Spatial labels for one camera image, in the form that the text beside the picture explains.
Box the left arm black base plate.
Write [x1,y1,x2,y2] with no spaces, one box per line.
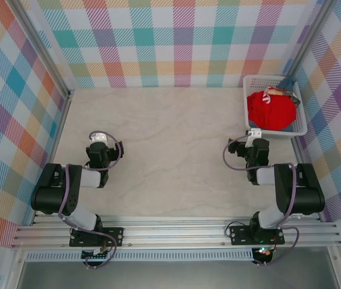
[69,227,125,248]

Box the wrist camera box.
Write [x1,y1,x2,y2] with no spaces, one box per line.
[245,128,263,148]
[89,131,108,143]

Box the aluminium frame post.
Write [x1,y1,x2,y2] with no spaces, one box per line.
[281,0,334,79]
[7,0,75,97]

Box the aluminium rail beam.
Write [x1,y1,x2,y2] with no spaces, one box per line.
[10,215,341,249]

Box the white plastic basket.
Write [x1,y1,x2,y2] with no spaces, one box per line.
[242,74,308,139]

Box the red t-shirt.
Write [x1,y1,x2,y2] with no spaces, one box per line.
[246,87,297,131]

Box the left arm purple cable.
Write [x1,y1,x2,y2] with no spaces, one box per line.
[58,131,125,269]

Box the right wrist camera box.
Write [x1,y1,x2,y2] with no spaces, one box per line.
[245,128,263,148]

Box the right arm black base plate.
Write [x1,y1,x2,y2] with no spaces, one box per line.
[229,225,286,246]

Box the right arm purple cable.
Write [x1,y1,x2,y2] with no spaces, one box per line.
[222,134,300,267]

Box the blue t-shirt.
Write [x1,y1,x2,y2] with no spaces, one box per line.
[248,76,302,132]

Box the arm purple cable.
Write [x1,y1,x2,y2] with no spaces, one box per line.
[222,134,300,267]
[58,131,125,269]

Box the white slotted cable duct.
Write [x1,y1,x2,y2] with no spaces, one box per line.
[25,248,254,262]

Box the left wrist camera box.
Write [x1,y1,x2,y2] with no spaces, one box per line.
[89,131,108,143]

